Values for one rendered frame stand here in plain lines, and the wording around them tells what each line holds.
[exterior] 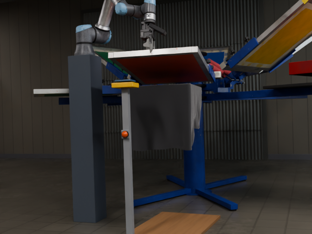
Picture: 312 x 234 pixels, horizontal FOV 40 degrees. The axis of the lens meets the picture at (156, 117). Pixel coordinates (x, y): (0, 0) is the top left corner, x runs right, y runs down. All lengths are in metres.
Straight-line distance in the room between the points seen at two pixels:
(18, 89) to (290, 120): 4.93
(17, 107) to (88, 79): 5.50
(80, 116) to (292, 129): 4.28
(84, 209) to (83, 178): 0.22
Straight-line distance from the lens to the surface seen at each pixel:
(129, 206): 2.61
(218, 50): 5.42
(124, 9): 2.82
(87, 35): 3.22
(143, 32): 2.79
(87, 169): 3.14
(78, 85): 3.15
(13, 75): 8.62
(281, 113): 6.81
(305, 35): 3.77
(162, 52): 2.72
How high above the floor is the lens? 0.77
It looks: 1 degrees down
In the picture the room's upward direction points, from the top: 2 degrees counter-clockwise
